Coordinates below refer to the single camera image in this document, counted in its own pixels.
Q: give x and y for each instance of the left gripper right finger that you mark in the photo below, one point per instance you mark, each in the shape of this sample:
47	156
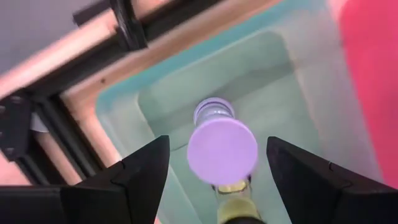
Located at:
311	193

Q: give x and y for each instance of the green translucent plastic bin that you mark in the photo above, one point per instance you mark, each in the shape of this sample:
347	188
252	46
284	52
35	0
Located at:
280	93

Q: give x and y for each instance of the black aluminium table frame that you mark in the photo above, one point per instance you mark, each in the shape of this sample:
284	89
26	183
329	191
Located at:
129	28

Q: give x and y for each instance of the pink translucent plastic bin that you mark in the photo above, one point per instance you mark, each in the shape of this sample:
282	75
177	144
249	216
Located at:
373	93

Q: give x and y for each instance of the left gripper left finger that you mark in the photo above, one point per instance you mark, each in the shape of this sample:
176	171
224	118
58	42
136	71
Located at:
124	196

